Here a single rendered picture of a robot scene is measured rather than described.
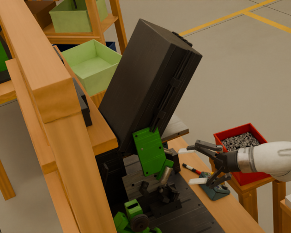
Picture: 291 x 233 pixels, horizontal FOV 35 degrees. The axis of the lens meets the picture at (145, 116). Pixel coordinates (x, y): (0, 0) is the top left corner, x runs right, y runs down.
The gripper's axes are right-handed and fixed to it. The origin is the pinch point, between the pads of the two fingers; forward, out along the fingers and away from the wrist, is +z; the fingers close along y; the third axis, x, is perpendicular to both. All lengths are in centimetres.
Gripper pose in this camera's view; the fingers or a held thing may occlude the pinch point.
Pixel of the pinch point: (186, 166)
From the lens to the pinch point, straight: 175.2
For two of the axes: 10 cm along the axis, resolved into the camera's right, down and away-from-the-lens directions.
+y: -3.2, -8.7, -3.6
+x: -3.2, 4.6, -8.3
